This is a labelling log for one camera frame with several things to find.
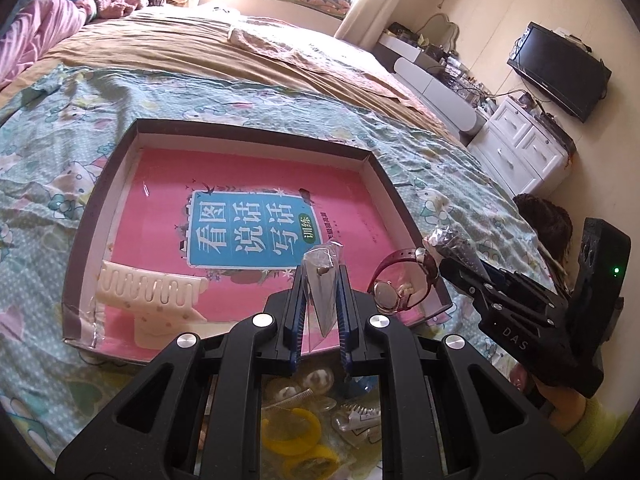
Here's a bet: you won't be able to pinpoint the black flat television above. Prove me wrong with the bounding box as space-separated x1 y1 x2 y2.
506 22 613 124

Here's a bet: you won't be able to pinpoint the brown bed sheet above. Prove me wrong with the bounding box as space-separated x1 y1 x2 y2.
42 9 467 147

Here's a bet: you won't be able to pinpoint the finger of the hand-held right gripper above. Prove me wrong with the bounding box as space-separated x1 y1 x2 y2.
439 257 501 313
477 260 551 301

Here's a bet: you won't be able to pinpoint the wavy vanity mirror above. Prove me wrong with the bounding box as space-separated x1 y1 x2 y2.
425 12 462 57

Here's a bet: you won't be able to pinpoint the blue floral pillow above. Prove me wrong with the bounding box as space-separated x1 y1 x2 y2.
64 0 99 22

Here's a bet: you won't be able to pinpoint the pearl hair claw clip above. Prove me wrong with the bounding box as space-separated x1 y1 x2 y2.
264 366 337 412

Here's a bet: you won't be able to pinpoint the blue small box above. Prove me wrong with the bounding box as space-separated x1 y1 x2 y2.
346 375 377 395

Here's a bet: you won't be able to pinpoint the cardboard box tray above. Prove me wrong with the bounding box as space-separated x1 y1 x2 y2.
61 119 453 363

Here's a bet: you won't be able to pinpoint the light floral quilt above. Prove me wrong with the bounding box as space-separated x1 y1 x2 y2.
227 24 417 112

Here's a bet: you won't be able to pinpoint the pink picture book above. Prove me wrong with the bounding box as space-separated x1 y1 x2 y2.
102 147 437 356

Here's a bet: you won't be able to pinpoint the white drawer cabinet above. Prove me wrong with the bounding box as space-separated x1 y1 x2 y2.
467 96 577 199

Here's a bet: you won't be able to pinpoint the printed cartoon blanket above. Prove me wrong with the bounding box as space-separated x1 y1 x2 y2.
0 62 568 480

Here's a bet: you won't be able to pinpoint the folded blankets on window seat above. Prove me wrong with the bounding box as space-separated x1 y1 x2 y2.
294 0 352 15

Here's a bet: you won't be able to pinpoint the clear bag with white clip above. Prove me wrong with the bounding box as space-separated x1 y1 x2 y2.
331 399 383 437

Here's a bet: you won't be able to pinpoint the small clear jewelry bag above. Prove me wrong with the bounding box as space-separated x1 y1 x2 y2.
302 241 347 339

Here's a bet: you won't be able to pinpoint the leather strap wristwatch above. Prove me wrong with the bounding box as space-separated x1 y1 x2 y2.
367 246 441 317

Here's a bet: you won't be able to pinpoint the white vanity desk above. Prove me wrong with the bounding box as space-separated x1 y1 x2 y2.
375 30 452 77

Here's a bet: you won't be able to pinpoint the cream hair claw clip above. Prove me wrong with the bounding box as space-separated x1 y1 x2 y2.
97 259 211 352

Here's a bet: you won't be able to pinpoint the clear bag with dark item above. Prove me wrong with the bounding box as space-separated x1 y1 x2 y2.
422 226 487 273

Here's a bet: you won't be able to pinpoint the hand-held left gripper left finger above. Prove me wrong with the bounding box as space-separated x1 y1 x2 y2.
55 266 308 480

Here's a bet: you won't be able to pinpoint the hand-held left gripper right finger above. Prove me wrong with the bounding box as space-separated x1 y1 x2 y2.
336 266 586 480

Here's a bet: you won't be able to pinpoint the desk clutter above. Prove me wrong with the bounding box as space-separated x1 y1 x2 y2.
439 54 502 107

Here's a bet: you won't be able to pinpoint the yellow bangle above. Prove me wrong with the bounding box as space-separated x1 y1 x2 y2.
261 406 324 456
292 444 342 480

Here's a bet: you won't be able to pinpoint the pink quilt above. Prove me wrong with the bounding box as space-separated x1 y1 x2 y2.
0 0 89 92

